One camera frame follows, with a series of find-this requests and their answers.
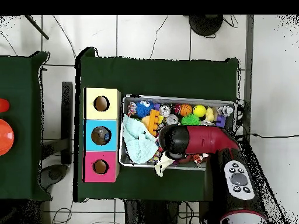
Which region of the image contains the orange disc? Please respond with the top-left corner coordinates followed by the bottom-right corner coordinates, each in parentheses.
top-left (0, 118), bottom-right (15, 157)

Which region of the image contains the light green spiky ball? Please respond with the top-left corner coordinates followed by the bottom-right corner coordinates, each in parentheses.
top-left (181, 114), bottom-right (201, 127)

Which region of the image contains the dark green side table cloth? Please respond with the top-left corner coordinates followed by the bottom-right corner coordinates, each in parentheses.
top-left (0, 51), bottom-right (51, 202)

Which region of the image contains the small red object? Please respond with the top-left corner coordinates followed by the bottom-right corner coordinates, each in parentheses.
top-left (0, 97), bottom-right (10, 113)

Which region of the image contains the shallow clear mesh bin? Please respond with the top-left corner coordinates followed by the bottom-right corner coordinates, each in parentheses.
top-left (120, 95), bottom-right (237, 173)

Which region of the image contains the pale blue waffle cloth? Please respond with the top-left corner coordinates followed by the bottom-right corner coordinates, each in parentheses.
top-left (122, 115), bottom-right (160, 165)

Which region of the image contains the small orange basketball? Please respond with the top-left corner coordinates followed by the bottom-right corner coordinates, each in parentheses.
top-left (179, 103), bottom-right (193, 117)

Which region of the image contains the black round stand base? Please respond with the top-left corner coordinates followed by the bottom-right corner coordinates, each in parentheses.
top-left (189, 15), bottom-right (224, 37)

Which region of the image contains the black upright panel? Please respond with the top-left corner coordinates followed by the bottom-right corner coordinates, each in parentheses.
top-left (61, 81), bottom-right (74, 165)

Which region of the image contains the cream yellow knitted cloth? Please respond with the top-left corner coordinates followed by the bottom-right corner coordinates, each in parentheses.
top-left (154, 151), bottom-right (176, 178)

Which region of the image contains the long orange toy brick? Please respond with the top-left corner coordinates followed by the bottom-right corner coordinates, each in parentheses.
top-left (142, 109), bottom-right (162, 137)

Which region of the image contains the silver drink can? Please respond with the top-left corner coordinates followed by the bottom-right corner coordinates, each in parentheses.
top-left (166, 114), bottom-right (179, 127)

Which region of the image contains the blue spiky ball with eyes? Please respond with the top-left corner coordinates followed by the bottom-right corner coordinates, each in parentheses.
top-left (135, 100), bottom-right (154, 118)

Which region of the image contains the grey round floor base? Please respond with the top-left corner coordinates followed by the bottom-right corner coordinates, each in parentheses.
top-left (39, 163), bottom-right (69, 188)

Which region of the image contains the small yellow rubber duck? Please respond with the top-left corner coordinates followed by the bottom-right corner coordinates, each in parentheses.
top-left (204, 107), bottom-right (217, 124)

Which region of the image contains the black drink can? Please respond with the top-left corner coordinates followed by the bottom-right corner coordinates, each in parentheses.
top-left (159, 104), bottom-right (172, 117)

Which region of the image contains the wooden box with three holes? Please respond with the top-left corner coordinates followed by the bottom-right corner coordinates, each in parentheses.
top-left (84, 87), bottom-right (121, 183)

